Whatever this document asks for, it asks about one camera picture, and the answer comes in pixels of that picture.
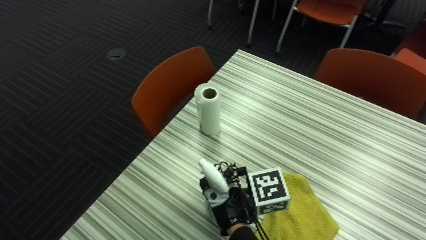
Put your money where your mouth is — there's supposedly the orange chair with white legs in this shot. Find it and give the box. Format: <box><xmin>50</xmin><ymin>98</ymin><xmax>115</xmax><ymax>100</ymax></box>
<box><xmin>275</xmin><ymin>0</ymin><xmax>370</xmax><ymax>55</ymax></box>

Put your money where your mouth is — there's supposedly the yellow cloth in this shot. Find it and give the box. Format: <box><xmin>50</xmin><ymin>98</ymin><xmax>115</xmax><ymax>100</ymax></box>
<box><xmin>260</xmin><ymin>172</ymin><xmax>341</xmax><ymax>240</ymax></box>

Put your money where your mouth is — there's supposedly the white spray bottle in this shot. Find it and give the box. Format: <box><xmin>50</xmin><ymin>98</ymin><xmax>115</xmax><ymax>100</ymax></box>
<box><xmin>197</xmin><ymin>157</ymin><xmax>232</xmax><ymax>208</ymax></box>

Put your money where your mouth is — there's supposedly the black glove cable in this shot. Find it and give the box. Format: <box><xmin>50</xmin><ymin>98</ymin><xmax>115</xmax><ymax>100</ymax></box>
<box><xmin>239</xmin><ymin>186</ymin><xmax>271</xmax><ymax>240</ymax></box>

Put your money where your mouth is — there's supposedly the white paper towel roll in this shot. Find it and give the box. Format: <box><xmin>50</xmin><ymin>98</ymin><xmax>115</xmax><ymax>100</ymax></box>
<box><xmin>193</xmin><ymin>82</ymin><xmax>223</xmax><ymax>137</ymax></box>

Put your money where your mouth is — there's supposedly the white marker cube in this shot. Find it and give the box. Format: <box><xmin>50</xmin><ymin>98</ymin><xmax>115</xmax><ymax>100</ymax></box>
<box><xmin>248</xmin><ymin>168</ymin><xmax>293</xmax><ymax>216</ymax></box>

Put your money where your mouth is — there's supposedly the round floor outlet cover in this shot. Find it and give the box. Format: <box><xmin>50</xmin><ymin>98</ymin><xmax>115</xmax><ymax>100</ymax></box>
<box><xmin>106</xmin><ymin>47</ymin><xmax>128</xmax><ymax>61</ymax></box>

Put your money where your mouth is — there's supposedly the white table leg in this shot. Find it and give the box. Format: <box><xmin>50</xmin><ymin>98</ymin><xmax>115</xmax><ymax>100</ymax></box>
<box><xmin>207</xmin><ymin>0</ymin><xmax>216</xmax><ymax>30</ymax></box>
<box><xmin>247</xmin><ymin>0</ymin><xmax>263</xmax><ymax>48</ymax></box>

